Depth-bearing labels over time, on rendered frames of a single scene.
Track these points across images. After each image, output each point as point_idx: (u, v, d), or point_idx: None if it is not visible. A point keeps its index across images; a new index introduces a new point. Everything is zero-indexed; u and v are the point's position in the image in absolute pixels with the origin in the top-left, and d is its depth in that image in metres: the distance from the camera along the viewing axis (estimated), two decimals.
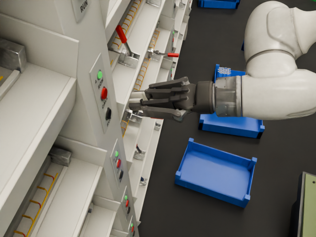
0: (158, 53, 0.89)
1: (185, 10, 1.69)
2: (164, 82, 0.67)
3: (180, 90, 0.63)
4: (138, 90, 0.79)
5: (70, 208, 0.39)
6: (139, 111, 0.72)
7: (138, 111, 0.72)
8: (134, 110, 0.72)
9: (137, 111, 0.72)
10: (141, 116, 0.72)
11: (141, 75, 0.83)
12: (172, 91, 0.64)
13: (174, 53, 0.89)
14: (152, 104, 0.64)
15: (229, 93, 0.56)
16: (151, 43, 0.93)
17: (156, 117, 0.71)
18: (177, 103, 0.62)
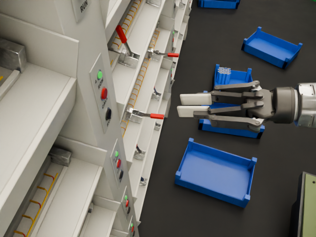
0: (158, 53, 0.89)
1: (185, 10, 1.69)
2: (233, 85, 0.61)
3: (254, 96, 0.57)
4: (138, 90, 0.79)
5: (70, 208, 0.39)
6: (139, 111, 0.72)
7: (138, 111, 0.72)
8: (134, 110, 0.72)
9: (137, 111, 0.72)
10: (141, 116, 0.72)
11: (141, 75, 0.83)
12: (244, 96, 0.58)
13: (174, 53, 0.89)
14: (222, 113, 0.57)
15: None
16: (151, 43, 0.93)
17: (156, 117, 0.71)
18: (251, 111, 0.56)
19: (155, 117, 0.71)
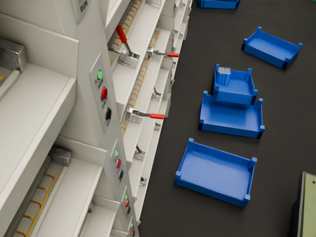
0: (158, 53, 0.89)
1: (185, 10, 1.69)
2: None
3: None
4: (138, 90, 0.79)
5: (70, 208, 0.39)
6: (139, 111, 0.72)
7: (138, 111, 0.72)
8: (134, 110, 0.72)
9: (137, 111, 0.72)
10: (141, 116, 0.72)
11: (141, 75, 0.83)
12: None
13: (174, 53, 0.89)
14: None
15: None
16: (151, 43, 0.93)
17: (156, 117, 0.71)
18: None
19: (155, 117, 0.71)
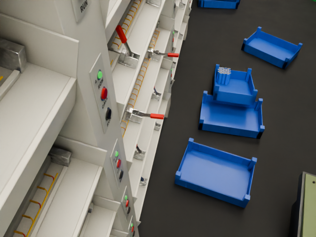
0: (158, 53, 0.89)
1: (185, 10, 1.69)
2: None
3: None
4: (138, 90, 0.79)
5: (70, 208, 0.39)
6: (139, 111, 0.72)
7: (138, 111, 0.72)
8: (134, 110, 0.72)
9: (137, 111, 0.72)
10: (141, 116, 0.72)
11: (141, 75, 0.83)
12: None
13: (174, 53, 0.89)
14: None
15: None
16: (151, 43, 0.93)
17: (156, 117, 0.71)
18: None
19: (155, 117, 0.71)
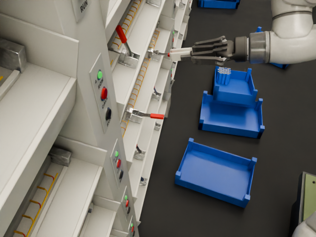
0: (158, 53, 0.89)
1: (185, 10, 1.69)
2: (205, 64, 0.84)
3: None
4: (138, 90, 0.79)
5: (70, 208, 0.39)
6: (139, 111, 0.72)
7: (138, 111, 0.72)
8: (134, 110, 0.72)
9: (137, 111, 0.72)
10: (141, 116, 0.72)
11: (141, 75, 0.83)
12: (215, 57, 0.85)
13: None
14: (201, 50, 0.88)
15: None
16: (151, 43, 0.93)
17: (156, 117, 0.71)
18: None
19: (155, 117, 0.71)
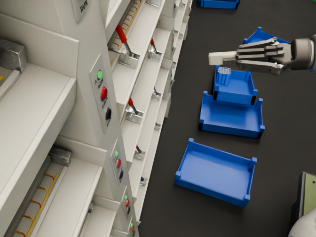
0: (155, 52, 0.89)
1: (185, 10, 1.69)
2: (255, 71, 0.68)
3: None
4: None
5: (70, 208, 0.39)
6: (131, 112, 0.73)
7: None
8: (128, 110, 0.73)
9: None
10: (134, 112, 0.72)
11: None
12: (266, 62, 0.69)
13: None
14: (247, 55, 0.72)
15: None
16: None
17: None
18: None
19: (127, 102, 0.69)
